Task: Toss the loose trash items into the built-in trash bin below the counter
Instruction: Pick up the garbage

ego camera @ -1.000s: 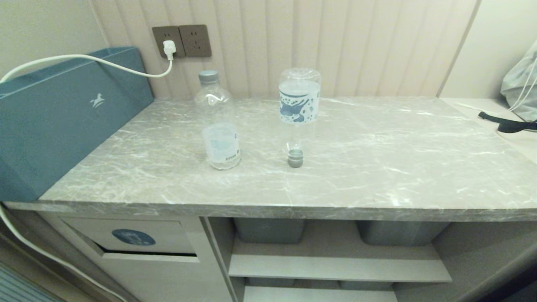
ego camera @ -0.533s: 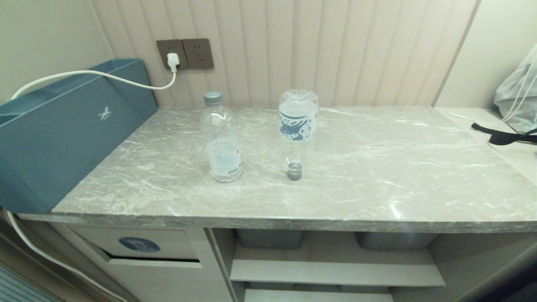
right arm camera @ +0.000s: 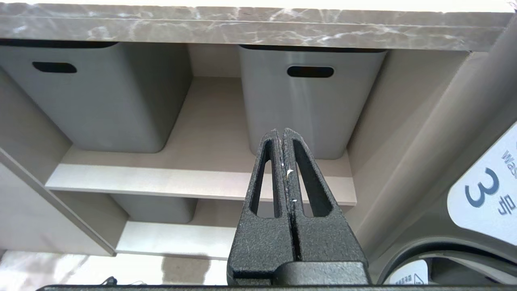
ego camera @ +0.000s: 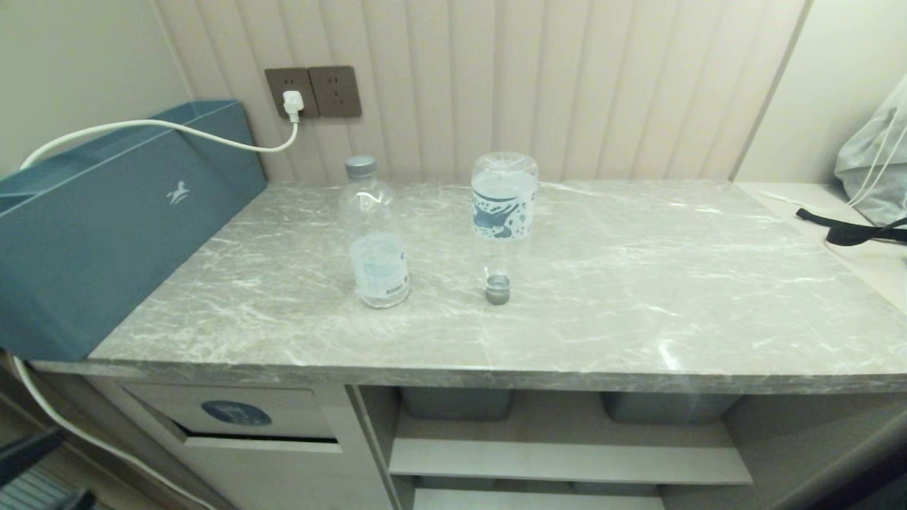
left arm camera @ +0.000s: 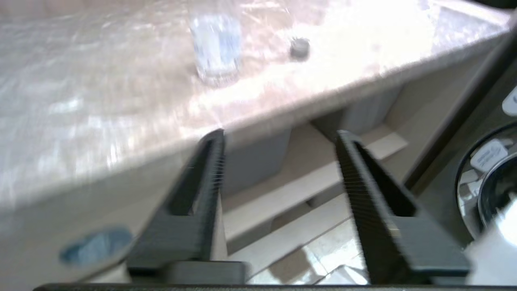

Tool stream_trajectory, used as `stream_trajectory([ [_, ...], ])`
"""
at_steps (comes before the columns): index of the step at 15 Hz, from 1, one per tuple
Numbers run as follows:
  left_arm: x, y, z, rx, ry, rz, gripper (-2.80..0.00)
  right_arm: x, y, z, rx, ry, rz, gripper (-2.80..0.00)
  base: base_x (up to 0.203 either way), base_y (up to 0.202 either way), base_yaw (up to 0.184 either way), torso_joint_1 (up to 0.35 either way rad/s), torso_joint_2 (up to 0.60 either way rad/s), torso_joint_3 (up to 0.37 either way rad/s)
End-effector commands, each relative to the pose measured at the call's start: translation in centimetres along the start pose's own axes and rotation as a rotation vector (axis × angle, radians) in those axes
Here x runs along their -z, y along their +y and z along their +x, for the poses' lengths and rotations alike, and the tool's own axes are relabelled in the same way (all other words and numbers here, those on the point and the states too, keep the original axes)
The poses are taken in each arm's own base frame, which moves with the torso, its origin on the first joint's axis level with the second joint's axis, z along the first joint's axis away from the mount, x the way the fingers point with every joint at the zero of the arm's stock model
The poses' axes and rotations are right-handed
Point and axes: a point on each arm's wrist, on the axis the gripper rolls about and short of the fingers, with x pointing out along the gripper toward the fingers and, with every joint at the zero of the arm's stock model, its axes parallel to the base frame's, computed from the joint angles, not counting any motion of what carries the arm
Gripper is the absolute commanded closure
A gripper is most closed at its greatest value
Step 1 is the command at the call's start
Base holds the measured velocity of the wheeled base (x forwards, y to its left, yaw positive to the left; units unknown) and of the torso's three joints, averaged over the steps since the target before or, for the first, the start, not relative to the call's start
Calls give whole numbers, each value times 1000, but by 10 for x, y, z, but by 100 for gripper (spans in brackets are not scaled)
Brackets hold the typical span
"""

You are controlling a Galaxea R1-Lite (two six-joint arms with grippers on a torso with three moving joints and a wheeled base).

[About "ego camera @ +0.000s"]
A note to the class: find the clear bottle with white label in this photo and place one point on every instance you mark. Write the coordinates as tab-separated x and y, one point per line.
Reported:
379	265

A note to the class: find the trash bin flap door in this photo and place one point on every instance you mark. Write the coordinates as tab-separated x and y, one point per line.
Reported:
234	412

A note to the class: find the teal rectangular box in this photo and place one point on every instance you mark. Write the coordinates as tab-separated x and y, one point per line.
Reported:
106	234

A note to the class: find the brown wall socket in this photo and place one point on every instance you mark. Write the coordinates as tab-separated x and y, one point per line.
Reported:
287	91
335	91

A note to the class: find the clear bottle with blue print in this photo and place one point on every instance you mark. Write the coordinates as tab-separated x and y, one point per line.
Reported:
504	205

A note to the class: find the beige counter cabinet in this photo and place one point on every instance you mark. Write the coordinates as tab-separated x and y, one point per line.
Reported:
496	453

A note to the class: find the beige cabinet shelf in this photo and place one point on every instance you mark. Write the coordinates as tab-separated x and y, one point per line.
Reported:
567	459

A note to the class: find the white power plug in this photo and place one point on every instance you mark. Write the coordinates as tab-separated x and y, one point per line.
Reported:
293	104

